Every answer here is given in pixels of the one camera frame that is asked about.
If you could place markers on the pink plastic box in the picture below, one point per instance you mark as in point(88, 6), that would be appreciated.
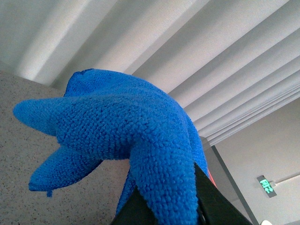
point(211, 179)

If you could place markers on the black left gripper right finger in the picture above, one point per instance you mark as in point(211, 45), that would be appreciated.
point(213, 207)

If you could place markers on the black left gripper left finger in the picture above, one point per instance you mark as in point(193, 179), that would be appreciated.
point(135, 212)

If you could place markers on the white pleated curtain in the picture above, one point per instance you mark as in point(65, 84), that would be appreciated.
point(228, 63)

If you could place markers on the blue microfiber cloth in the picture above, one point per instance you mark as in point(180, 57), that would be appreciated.
point(107, 115)

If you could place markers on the green exit sign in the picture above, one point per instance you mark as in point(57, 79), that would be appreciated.
point(265, 184)

